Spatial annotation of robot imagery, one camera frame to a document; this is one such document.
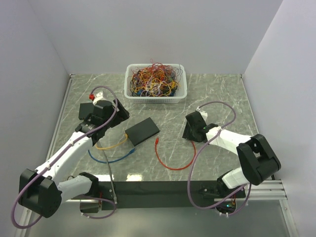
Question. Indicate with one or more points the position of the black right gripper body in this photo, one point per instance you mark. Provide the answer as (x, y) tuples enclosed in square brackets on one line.
[(189, 133)]

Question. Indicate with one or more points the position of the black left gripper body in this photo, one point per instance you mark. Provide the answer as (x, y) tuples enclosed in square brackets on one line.
[(118, 116)]

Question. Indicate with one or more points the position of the black network switch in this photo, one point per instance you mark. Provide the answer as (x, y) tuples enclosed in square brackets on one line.
[(85, 110), (142, 131)]

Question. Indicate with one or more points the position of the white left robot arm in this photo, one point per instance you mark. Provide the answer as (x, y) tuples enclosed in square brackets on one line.
[(43, 190)]

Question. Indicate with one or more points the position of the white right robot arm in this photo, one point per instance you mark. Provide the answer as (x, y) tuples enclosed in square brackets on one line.
[(257, 159)]

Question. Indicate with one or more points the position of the white plastic basket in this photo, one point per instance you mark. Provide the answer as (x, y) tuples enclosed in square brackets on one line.
[(155, 83)]

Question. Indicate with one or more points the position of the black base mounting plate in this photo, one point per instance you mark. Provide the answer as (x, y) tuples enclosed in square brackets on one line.
[(155, 194)]

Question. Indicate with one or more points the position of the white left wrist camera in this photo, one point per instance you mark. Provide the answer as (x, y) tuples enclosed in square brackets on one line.
[(100, 96)]

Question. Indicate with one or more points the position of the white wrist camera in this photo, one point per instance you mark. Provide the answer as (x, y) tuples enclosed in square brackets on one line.
[(100, 96), (203, 113)]

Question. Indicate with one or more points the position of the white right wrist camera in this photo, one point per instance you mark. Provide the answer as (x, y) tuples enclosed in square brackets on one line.
[(203, 113)]

